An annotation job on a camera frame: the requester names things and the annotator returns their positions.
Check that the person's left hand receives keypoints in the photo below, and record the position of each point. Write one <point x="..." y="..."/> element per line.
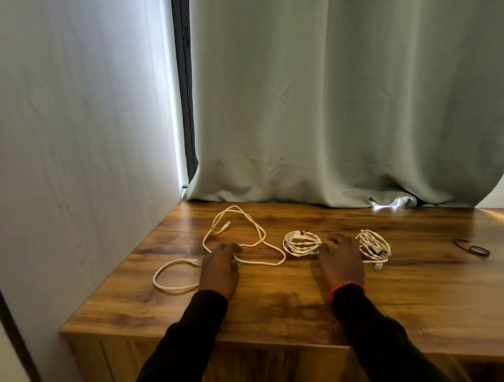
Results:
<point x="220" y="271"/>

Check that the person's right hand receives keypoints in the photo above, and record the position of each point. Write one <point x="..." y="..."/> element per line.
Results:
<point x="342" y="263"/>

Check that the person's right forearm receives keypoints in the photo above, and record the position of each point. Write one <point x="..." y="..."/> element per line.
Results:
<point x="386" y="342"/>

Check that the person's left forearm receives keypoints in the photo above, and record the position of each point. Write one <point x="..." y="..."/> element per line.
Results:
<point x="185" y="342"/>

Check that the wooden cabinet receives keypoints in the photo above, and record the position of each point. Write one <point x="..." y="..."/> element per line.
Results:
<point x="413" y="299"/>

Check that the grey-green curtain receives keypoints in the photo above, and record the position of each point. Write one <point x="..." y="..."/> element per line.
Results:
<point x="334" y="102"/>

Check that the white side panel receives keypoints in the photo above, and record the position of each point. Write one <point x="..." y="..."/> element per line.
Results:
<point x="78" y="157"/>

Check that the black window frame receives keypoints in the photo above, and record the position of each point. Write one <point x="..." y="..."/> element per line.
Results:
<point x="185" y="98"/>

